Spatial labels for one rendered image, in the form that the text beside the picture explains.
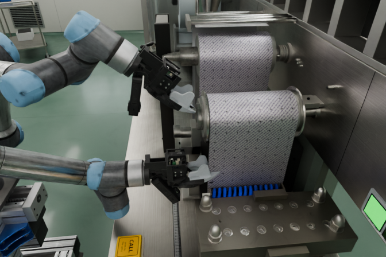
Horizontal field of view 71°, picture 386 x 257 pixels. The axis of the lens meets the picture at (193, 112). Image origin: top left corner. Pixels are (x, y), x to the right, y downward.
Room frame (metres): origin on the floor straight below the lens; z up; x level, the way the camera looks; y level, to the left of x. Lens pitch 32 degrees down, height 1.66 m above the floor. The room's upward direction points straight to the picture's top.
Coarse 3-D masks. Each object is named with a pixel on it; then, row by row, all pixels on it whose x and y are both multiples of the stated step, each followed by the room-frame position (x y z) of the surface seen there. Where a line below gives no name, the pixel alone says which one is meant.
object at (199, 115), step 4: (196, 104) 0.64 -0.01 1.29; (200, 104) 0.64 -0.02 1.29; (196, 108) 0.63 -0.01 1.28; (200, 108) 0.62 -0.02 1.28; (196, 112) 0.63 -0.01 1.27; (200, 112) 0.61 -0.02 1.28; (196, 116) 0.63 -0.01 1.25; (200, 116) 0.60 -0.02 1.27; (196, 120) 0.64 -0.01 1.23; (200, 120) 0.60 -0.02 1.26; (196, 124) 0.62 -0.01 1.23; (200, 124) 0.60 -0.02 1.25; (196, 128) 0.62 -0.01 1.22; (200, 128) 0.61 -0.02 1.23
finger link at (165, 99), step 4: (156, 96) 0.59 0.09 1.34; (160, 96) 0.59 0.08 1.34; (164, 96) 0.59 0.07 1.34; (168, 96) 0.60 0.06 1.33; (160, 100) 0.58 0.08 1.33; (164, 100) 0.58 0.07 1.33; (168, 100) 0.58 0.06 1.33; (172, 100) 0.60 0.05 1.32; (168, 104) 0.59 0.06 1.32; (172, 104) 0.59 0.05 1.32; (176, 104) 0.60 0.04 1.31; (176, 108) 0.59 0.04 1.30
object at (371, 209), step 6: (372, 198) 0.39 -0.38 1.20; (372, 204) 0.38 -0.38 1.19; (378, 204) 0.37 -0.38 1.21; (366, 210) 0.39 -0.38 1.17; (372, 210) 0.38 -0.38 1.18; (378, 210) 0.36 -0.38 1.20; (384, 210) 0.35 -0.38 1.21; (372, 216) 0.37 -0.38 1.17; (378, 216) 0.36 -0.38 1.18; (384, 216) 0.35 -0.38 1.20; (378, 222) 0.35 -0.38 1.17; (378, 228) 0.35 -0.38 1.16
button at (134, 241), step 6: (120, 240) 0.47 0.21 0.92; (126, 240) 0.47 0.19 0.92; (132, 240) 0.47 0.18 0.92; (138, 240) 0.47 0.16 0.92; (120, 246) 0.46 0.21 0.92; (126, 246) 0.46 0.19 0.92; (132, 246) 0.46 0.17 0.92; (138, 246) 0.46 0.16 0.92; (120, 252) 0.44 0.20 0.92; (126, 252) 0.44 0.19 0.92; (132, 252) 0.44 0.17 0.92; (138, 252) 0.44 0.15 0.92
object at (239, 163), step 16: (224, 144) 0.58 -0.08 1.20; (240, 144) 0.58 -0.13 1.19; (256, 144) 0.59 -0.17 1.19; (272, 144) 0.59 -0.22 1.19; (288, 144) 0.60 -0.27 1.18; (224, 160) 0.58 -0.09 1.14; (240, 160) 0.58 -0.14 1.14; (256, 160) 0.59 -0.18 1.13; (272, 160) 0.59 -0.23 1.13; (224, 176) 0.58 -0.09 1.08; (240, 176) 0.58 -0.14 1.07; (256, 176) 0.59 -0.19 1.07; (272, 176) 0.59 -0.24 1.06
